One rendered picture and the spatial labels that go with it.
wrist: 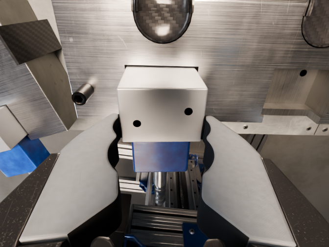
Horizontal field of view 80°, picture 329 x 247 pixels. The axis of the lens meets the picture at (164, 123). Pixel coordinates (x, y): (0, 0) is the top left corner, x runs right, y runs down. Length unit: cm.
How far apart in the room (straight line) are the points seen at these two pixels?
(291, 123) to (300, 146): 125
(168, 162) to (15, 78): 16
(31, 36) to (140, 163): 16
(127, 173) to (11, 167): 94
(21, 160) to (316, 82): 30
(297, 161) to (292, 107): 144
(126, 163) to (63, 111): 91
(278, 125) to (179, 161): 19
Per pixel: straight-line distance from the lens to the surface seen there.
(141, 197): 132
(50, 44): 25
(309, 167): 174
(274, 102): 21
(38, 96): 23
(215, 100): 16
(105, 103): 16
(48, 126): 24
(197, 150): 106
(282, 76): 21
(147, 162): 15
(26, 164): 27
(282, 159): 158
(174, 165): 16
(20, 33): 23
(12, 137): 25
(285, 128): 32
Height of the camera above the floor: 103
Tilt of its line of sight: 59 degrees down
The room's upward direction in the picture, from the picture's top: 180 degrees counter-clockwise
